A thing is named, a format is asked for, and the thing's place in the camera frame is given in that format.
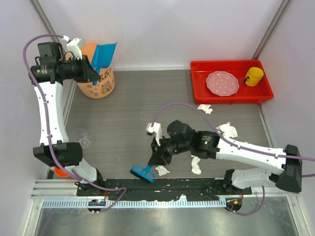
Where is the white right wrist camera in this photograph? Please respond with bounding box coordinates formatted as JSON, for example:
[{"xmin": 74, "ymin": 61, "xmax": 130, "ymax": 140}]
[{"xmin": 146, "ymin": 122, "xmax": 162, "ymax": 146}]

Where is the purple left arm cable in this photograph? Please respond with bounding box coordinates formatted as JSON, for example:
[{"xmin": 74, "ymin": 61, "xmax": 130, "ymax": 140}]
[{"xmin": 23, "ymin": 34, "xmax": 127, "ymax": 213}]

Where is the orange plastic bowl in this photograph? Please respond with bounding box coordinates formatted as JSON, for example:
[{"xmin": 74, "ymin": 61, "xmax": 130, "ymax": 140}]
[{"xmin": 54, "ymin": 167, "xmax": 69, "ymax": 178}]

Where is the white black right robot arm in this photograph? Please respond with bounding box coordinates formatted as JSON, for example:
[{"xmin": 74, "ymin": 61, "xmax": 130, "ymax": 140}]
[{"xmin": 146, "ymin": 120, "xmax": 302, "ymax": 194}]

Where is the blue plastic dustpan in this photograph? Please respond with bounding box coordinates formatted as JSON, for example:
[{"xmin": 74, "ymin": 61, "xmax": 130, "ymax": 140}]
[{"xmin": 91, "ymin": 42, "xmax": 117, "ymax": 74}]

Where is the pink dotted plate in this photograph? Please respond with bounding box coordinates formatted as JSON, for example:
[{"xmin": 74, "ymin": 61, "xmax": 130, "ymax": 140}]
[{"xmin": 206, "ymin": 71, "xmax": 239, "ymax": 97}]

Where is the peach plastic waste bin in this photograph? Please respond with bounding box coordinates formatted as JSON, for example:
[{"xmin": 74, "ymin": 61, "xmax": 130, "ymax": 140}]
[{"xmin": 76, "ymin": 42, "xmax": 115, "ymax": 99}]

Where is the yellow mug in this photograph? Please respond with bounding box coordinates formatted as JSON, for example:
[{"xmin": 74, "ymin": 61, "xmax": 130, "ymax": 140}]
[{"xmin": 244, "ymin": 67, "xmax": 264, "ymax": 87}]

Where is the clear plastic cup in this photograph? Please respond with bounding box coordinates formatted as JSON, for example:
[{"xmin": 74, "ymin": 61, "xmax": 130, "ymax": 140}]
[{"xmin": 69, "ymin": 128, "xmax": 91, "ymax": 149}]

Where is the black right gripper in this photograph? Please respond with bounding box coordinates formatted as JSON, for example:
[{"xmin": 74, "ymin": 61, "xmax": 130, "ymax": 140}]
[{"xmin": 149, "ymin": 133, "xmax": 191, "ymax": 164}]

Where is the long paper scrap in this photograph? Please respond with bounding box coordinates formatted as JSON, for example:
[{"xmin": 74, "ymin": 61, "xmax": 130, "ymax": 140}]
[{"xmin": 191, "ymin": 155, "xmax": 202, "ymax": 175}]

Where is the blue hand brush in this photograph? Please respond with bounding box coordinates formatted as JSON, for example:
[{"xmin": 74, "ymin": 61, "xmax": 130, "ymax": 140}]
[{"xmin": 130, "ymin": 165, "xmax": 155, "ymax": 183}]

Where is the red plastic tray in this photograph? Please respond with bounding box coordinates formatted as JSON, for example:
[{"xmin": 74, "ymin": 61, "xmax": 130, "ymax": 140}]
[{"xmin": 190, "ymin": 60, "xmax": 274, "ymax": 105}]

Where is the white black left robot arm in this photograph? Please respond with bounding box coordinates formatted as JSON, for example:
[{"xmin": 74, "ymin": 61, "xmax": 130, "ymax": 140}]
[{"xmin": 27, "ymin": 56, "xmax": 105, "ymax": 196}]

